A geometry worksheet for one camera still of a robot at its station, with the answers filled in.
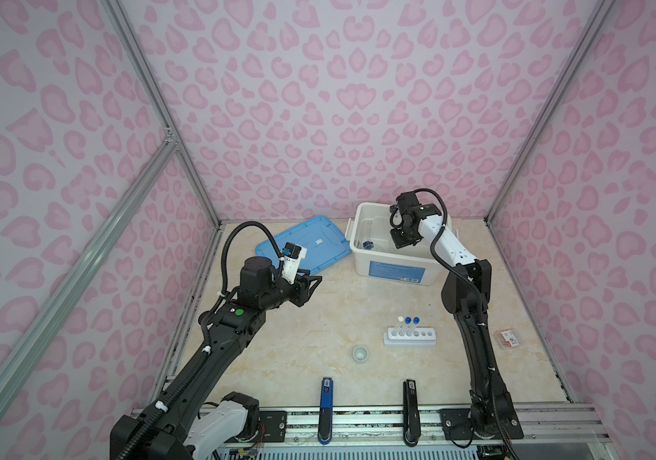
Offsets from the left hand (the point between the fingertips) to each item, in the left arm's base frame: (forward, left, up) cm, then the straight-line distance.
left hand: (315, 271), depth 75 cm
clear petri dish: (+25, -23, -22) cm, 41 cm away
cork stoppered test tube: (-10, -22, -9) cm, 26 cm away
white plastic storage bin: (+12, -17, -10) cm, 23 cm away
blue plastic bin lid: (+31, 0, -24) cm, 39 cm away
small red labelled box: (-11, -57, -22) cm, 62 cm away
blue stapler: (-29, -2, -22) cm, 36 cm away
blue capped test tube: (-10, -24, -9) cm, 28 cm away
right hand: (+25, -30, -16) cm, 42 cm away
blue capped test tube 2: (-11, -26, -9) cm, 30 cm away
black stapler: (-32, -23, -22) cm, 45 cm away
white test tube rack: (-10, -27, -20) cm, 35 cm away
